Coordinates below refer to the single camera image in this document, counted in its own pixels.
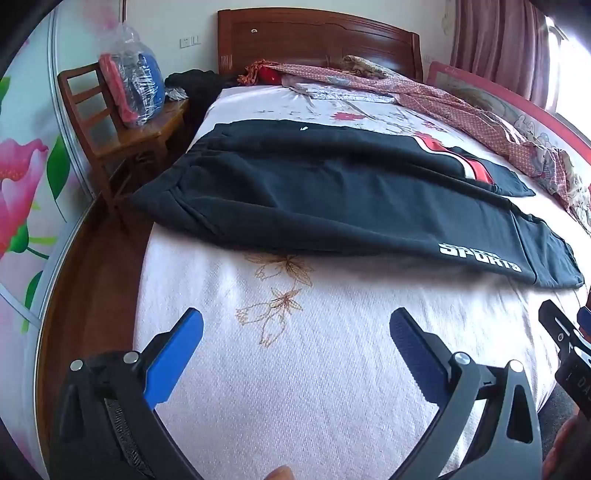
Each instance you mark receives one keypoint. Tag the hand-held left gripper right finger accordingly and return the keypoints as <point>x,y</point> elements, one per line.
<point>413,350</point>

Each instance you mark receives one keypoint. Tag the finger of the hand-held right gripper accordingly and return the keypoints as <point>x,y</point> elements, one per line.
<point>556,325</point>

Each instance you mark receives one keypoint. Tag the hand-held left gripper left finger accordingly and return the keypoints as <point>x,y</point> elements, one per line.
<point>178,350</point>

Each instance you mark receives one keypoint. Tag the black sports pants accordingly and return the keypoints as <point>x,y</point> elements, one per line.
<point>323,194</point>

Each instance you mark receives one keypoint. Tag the person's left hand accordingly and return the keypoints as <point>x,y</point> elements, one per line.
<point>279,473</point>

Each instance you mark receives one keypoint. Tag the bed with white floral sheet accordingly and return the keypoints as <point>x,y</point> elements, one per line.
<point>323,369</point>

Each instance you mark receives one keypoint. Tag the brown wooden chair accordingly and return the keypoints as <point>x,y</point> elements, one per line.
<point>134,134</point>

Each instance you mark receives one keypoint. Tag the floral print wardrobe door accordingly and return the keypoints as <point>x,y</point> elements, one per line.
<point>27,184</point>

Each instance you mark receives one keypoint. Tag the pink edged cartoon pillow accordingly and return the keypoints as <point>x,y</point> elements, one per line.
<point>498,99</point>

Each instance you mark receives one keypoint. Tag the red patterned quilt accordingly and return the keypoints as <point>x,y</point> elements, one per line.
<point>443,106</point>

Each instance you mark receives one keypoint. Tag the bright window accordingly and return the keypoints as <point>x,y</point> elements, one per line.
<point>575,78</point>

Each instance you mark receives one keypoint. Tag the pile of dark clothes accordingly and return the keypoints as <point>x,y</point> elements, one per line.
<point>198,87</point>

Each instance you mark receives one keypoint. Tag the silver grey folded cloth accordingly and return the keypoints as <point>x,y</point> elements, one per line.
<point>332,90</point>

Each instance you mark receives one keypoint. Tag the clear plastic bag of clothes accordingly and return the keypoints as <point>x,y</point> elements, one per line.
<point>138,78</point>

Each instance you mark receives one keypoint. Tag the pink curtain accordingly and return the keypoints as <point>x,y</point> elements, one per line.
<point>498,46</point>

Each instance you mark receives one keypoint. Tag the orange fringed scarf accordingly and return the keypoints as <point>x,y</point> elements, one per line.
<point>249,74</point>

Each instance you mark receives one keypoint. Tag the red cloth item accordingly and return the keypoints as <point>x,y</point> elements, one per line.
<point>270,76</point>

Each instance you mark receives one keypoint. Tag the brown wooden headboard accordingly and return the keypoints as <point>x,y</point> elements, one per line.
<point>318,41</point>

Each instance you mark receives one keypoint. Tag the white wall socket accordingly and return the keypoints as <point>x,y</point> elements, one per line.
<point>190,40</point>

